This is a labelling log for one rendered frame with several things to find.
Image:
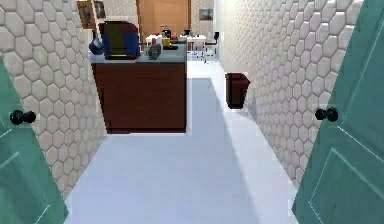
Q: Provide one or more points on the red apple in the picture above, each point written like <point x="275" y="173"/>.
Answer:
<point x="173" y="37"/>

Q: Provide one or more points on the dark red waste bin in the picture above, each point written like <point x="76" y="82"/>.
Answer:
<point x="236" y="90"/>

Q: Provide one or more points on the brown counter cabinet grey top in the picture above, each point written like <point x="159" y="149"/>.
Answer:
<point x="143" y="96"/>

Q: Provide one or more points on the black chair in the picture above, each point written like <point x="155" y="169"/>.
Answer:
<point x="212" y="42"/>

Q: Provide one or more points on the white dining table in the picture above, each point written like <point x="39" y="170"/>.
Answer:
<point x="195" y="39"/>

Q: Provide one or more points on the brown wooden room door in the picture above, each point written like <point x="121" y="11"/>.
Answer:
<point x="163" y="16"/>

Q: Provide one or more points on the dark blue boxy appliance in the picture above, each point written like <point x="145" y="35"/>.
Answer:
<point x="120" y="40"/>

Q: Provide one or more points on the grey blue kettle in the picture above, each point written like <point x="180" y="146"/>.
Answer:
<point x="95" y="46"/>

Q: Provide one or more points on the black round door knob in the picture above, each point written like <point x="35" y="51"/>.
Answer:
<point x="22" y="117"/>
<point x="327" y="114"/>

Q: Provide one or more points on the teal room door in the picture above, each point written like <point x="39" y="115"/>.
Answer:
<point x="20" y="173"/>
<point x="350" y="150"/>

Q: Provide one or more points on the grey framed wall picture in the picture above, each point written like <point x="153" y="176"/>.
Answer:
<point x="206" y="14"/>

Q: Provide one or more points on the dark framed wall picture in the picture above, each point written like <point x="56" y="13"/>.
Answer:
<point x="99" y="9"/>

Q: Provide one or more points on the brown framed wall picture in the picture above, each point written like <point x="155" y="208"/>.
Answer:
<point x="86" y="14"/>

